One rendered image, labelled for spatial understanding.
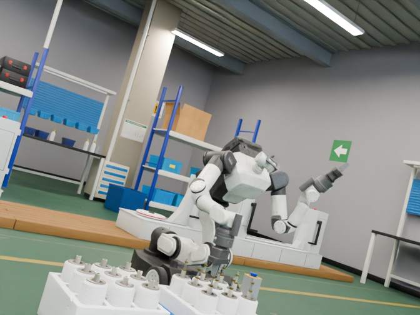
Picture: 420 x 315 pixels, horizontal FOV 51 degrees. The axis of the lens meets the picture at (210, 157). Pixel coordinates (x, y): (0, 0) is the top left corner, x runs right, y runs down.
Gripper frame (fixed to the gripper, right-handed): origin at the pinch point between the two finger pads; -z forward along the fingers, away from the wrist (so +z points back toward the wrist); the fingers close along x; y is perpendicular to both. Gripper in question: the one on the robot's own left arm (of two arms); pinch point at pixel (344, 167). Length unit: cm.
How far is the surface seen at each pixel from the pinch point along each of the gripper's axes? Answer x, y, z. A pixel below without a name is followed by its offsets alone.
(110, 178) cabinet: -382, 252, 311
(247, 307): 52, -27, 73
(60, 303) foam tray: 113, 17, 110
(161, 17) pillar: -490, 476, 87
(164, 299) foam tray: 61, -1, 102
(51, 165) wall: -536, 439, 492
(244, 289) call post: 25, -20, 79
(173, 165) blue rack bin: -406, 204, 216
